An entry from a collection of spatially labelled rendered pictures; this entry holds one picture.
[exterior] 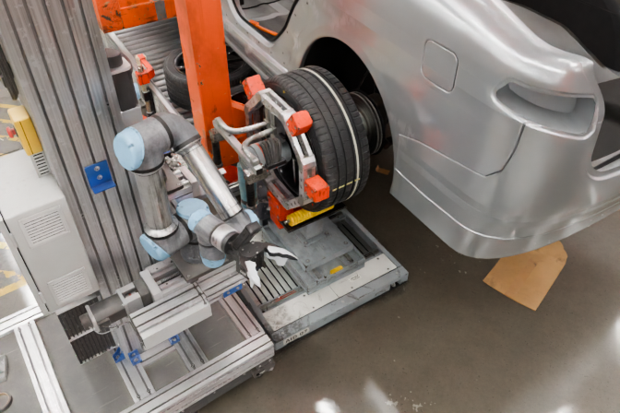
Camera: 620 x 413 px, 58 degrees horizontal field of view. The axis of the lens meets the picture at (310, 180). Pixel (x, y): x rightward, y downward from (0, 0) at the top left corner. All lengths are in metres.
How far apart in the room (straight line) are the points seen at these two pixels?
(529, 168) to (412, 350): 1.29
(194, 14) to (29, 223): 1.15
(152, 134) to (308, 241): 1.47
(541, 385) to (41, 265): 2.21
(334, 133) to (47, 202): 1.12
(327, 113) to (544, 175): 0.90
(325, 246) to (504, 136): 1.38
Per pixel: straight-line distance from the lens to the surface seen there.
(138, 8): 4.64
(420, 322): 3.03
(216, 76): 2.75
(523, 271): 3.38
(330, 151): 2.34
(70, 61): 1.78
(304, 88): 2.42
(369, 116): 2.66
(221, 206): 1.81
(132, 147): 1.71
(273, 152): 2.31
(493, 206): 2.09
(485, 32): 1.89
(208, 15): 2.61
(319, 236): 3.03
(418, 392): 2.81
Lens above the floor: 2.42
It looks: 40 degrees down
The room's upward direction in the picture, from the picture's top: straight up
